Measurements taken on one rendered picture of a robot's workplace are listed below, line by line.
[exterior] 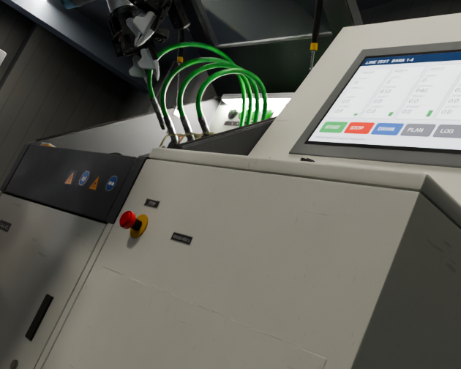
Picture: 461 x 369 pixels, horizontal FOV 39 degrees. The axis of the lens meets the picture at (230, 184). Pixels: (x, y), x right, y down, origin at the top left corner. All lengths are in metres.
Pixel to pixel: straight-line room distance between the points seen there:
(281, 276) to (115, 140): 1.25
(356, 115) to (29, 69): 7.57
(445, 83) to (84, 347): 0.89
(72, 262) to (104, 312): 0.22
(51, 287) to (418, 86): 0.90
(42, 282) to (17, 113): 7.25
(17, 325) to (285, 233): 0.76
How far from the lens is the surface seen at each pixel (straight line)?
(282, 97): 2.07
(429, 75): 1.45
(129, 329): 1.20
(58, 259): 1.53
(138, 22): 1.67
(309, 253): 0.96
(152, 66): 1.81
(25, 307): 1.56
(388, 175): 0.94
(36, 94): 8.82
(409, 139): 1.32
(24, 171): 1.94
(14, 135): 8.71
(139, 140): 2.18
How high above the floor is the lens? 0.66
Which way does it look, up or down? 13 degrees up
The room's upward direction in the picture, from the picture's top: 25 degrees clockwise
